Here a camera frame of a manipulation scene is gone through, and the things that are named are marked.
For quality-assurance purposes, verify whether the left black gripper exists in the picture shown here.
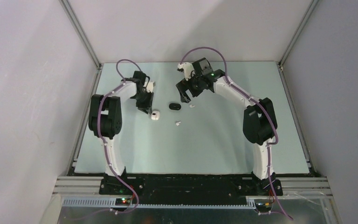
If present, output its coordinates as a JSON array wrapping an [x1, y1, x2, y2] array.
[[133, 90, 154, 114]]

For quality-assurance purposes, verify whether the aluminium frame rail front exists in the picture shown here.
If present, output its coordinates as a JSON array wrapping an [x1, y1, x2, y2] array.
[[53, 176, 333, 199]]

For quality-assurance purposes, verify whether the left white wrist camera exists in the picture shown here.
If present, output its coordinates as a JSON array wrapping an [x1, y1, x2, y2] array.
[[144, 81, 155, 93]]

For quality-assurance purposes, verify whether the right controller circuit board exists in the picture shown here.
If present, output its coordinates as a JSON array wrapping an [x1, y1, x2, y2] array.
[[255, 202, 274, 215]]

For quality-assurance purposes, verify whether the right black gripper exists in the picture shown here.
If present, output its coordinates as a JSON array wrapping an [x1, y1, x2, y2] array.
[[176, 71, 204, 103]]

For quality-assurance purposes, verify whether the controller circuit board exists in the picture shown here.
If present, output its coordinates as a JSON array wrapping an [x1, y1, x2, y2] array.
[[114, 197, 132, 207], [255, 202, 274, 215]]

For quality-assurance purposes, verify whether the white earbud charging case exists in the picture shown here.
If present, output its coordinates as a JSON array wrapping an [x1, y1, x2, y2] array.
[[151, 110, 160, 120]]

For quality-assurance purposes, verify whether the black earbud charging case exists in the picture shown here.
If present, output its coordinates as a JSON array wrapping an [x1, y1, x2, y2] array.
[[169, 103, 181, 111]]

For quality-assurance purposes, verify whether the left controller circuit board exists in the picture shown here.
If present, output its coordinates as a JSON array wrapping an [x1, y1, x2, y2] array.
[[114, 197, 132, 207]]

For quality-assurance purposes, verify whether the grey slotted cable duct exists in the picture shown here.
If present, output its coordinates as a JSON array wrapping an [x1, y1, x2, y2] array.
[[62, 197, 257, 210]]

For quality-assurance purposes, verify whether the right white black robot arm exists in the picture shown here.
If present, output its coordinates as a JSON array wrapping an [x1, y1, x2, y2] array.
[[176, 58, 278, 195]]

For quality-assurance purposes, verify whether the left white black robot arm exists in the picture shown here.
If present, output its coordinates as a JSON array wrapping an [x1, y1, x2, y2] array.
[[88, 71, 155, 194]]

